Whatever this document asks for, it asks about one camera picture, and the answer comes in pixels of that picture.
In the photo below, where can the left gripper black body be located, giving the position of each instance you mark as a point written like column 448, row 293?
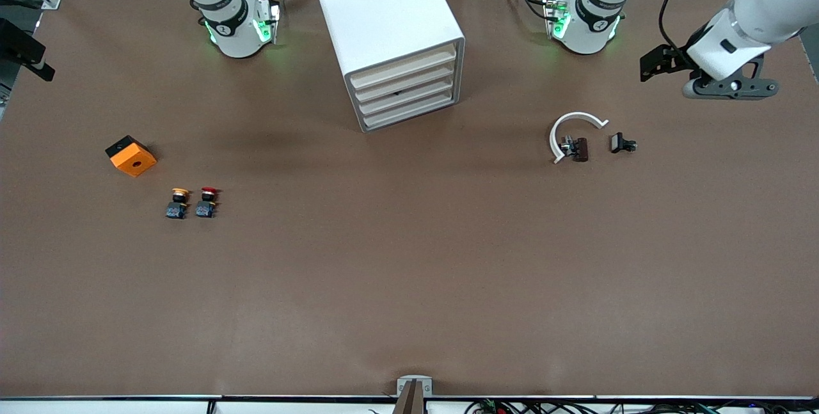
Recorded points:
column 674, row 57

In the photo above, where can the red push button switch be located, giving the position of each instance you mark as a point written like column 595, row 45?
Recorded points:
column 205, row 210

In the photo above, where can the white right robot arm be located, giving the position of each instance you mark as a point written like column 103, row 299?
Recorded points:
column 233, row 36

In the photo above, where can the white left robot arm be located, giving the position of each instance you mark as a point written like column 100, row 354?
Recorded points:
column 585, row 30

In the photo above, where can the small black plastic clip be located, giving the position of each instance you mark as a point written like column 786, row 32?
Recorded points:
column 618, row 142

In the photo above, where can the white curved plastic arc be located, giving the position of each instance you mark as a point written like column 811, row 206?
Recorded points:
column 579, row 115

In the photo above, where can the small brown electrical component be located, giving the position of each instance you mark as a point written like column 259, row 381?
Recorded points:
column 581, row 150

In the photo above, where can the orange box with black side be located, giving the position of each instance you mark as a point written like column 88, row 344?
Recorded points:
column 134, row 161

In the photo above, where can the yellow push button switch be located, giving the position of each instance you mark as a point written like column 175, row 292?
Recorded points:
column 176, row 209

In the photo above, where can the black metal table rail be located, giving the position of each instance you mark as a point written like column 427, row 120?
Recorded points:
column 128, row 397

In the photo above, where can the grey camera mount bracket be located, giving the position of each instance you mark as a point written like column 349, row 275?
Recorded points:
column 414, row 395

